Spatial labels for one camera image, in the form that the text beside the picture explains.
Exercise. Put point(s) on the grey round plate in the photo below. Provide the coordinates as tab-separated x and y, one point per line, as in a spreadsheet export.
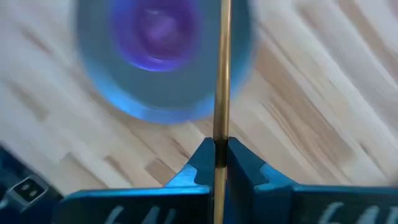
186	99

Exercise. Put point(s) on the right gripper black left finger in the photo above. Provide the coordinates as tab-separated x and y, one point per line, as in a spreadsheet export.
140	208

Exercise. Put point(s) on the wooden chopstick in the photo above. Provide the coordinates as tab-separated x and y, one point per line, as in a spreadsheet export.
222	93

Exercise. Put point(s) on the purple translucent bowl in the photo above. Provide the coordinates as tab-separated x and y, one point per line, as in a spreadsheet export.
155	31

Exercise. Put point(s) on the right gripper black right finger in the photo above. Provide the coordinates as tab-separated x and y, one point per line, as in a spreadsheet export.
295	205

